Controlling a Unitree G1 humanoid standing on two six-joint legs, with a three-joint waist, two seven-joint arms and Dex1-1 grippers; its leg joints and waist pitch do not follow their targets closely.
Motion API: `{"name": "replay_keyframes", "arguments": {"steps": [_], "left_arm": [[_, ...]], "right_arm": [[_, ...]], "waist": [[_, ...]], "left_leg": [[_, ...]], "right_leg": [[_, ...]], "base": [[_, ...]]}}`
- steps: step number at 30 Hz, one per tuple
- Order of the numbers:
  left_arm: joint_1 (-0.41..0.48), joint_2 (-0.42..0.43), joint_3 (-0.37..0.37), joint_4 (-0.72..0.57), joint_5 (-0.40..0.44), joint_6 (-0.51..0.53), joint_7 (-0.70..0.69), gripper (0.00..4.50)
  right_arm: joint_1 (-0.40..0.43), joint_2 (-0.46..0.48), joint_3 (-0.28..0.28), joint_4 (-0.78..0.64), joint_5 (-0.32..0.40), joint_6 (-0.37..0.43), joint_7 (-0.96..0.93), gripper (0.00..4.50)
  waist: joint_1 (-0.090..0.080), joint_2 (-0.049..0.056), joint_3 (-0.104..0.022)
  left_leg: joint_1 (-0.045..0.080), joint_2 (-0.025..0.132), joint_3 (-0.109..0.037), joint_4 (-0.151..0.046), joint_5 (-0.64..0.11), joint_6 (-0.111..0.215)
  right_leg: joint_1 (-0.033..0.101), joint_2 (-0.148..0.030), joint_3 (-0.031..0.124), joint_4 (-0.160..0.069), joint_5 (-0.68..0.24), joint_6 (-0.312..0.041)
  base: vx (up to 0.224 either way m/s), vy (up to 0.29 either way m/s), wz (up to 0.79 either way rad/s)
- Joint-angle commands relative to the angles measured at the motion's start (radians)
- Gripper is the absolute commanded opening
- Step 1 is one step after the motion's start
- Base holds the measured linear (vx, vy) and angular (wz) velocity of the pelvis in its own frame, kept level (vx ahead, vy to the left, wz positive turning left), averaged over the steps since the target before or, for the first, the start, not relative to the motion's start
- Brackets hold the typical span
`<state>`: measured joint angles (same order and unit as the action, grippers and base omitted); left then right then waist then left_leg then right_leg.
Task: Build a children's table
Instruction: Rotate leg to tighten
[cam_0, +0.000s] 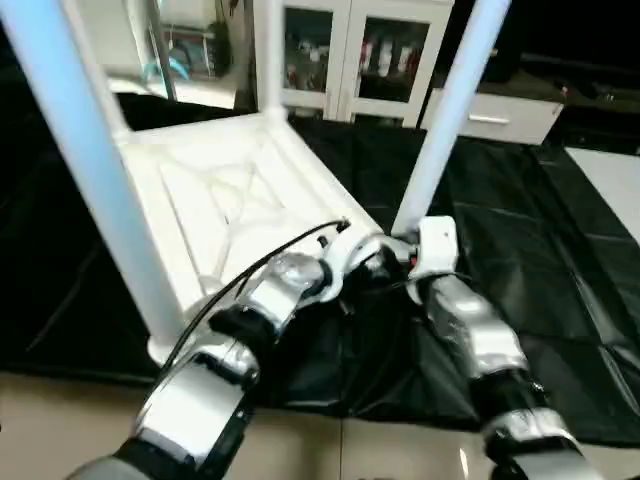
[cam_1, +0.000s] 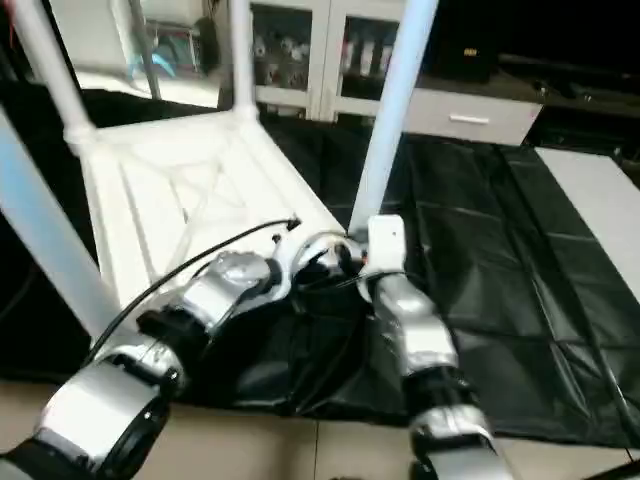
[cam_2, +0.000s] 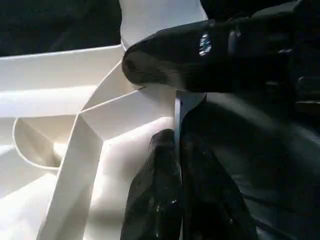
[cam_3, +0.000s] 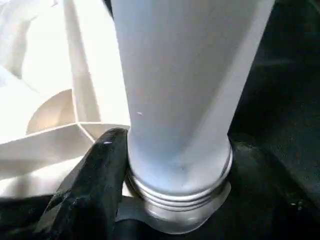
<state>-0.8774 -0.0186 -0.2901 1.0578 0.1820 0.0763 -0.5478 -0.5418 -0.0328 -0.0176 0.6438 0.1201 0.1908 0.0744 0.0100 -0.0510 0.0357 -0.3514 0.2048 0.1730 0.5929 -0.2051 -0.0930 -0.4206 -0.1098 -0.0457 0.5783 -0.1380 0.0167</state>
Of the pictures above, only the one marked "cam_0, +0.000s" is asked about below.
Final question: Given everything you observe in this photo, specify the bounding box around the black work mat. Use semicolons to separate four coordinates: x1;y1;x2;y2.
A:
0;90;640;446

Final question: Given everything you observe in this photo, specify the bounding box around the teal storage box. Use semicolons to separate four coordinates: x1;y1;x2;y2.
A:
145;20;233;81

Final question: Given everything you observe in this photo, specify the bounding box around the white glass-door cabinet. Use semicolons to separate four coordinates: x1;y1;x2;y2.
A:
250;0;456;126

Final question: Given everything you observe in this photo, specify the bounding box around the white drawer unit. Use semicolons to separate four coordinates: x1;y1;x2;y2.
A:
420;88;566;146

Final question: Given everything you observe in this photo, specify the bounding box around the white plastic table top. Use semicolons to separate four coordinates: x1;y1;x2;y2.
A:
115;112;401;366

